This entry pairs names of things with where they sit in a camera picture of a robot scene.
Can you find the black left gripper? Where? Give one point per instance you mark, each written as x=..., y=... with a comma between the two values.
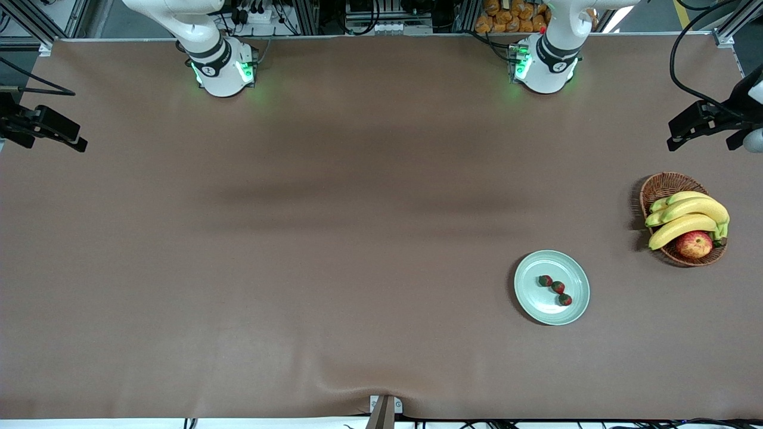
x=737, y=103

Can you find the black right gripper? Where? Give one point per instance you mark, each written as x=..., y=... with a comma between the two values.
x=8, y=118

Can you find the red toy strawberry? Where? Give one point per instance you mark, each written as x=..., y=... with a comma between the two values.
x=564, y=299
x=558, y=286
x=545, y=280

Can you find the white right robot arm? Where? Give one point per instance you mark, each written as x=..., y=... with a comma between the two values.
x=220, y=71

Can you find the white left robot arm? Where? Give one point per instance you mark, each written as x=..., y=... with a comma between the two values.
x=551, y=65

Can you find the pale green round plate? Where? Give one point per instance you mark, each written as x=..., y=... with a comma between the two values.
x=536, y=304

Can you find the yellow banana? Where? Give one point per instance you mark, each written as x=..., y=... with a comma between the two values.
x=653, y=219
x=679, y=229
x=657, y=205
x=685, y=195
x=697, y=208

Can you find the brown wicker basket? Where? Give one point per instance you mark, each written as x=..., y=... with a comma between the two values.
x=664, y=185

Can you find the red yellow apple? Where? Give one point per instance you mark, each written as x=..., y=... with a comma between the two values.
x=694, y=244

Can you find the pile of orange fruits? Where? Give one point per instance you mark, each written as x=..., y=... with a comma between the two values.
x=506, y=18

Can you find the white power strip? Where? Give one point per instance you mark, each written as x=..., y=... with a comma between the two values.
x=262, y=18

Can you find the brown table mat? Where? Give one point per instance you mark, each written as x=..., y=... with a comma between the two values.
x=238, y=333

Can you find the white terminal strip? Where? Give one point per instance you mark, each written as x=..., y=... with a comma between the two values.
x=387, y=27

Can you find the aluminium diagonal frame rail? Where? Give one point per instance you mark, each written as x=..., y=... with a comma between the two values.
x=730, y=28
x=30, y=19

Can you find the aluminium frame post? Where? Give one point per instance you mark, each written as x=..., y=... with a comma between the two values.
x=307, y=15
x=468, y=15

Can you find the grey metal table bracket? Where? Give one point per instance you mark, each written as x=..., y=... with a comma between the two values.
x=385, y=406

